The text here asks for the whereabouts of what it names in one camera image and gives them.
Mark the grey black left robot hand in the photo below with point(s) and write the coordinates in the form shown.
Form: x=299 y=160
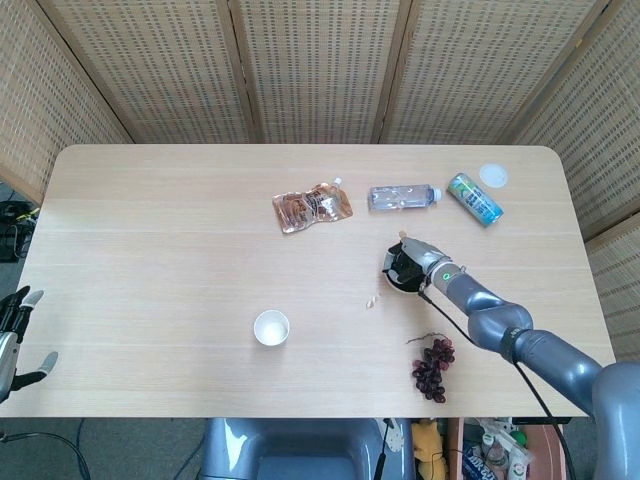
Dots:
x=7 y=350

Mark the grey black right robot hand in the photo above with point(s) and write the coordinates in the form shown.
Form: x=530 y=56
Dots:
x=420 y=257

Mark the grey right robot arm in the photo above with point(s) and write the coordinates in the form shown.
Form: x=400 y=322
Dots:
x=500 y=320

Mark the white round bowl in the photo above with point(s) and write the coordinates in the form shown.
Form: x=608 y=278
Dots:
x=400 y=289

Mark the clear plastic water bottle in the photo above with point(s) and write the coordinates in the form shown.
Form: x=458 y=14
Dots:
x=400 y=197

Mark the blue green drink can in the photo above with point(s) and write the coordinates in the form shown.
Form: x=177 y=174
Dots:
x=475 y=200

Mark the white round lid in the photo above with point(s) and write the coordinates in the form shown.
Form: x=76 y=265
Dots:
x=493 y=175

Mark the bunch of red grapes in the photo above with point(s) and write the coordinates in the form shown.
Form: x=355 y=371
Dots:
x=432 y=370

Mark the orange spout pouch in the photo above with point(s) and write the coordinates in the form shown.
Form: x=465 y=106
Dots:
x=305 y=207

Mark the white paper cup blue print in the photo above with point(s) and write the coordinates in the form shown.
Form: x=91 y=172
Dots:
x=271 y=330

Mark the white mounting plate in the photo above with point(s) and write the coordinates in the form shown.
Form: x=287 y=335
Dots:
x=395 y=435

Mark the yellow plush toy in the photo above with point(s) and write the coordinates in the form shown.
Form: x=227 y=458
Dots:
x=430 y=442

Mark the woven folding screen panel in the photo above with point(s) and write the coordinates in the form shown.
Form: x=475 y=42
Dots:
x=40 y=100
x=320 y=65
x=165 y=65
x=620 y=290
x=600 y=125
x=480 y=65

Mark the black table control box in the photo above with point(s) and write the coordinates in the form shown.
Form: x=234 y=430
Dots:
x=542 y=420

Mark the green round ball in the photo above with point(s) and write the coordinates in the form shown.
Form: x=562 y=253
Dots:
x=521 y=439

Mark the blue white snack packet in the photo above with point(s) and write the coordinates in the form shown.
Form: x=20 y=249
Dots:
x=477 y=462

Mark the grey blue robot torso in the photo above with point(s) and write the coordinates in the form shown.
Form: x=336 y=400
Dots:
x=310 y=450

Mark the brown storage bin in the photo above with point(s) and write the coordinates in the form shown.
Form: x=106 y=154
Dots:
x=545 y=450

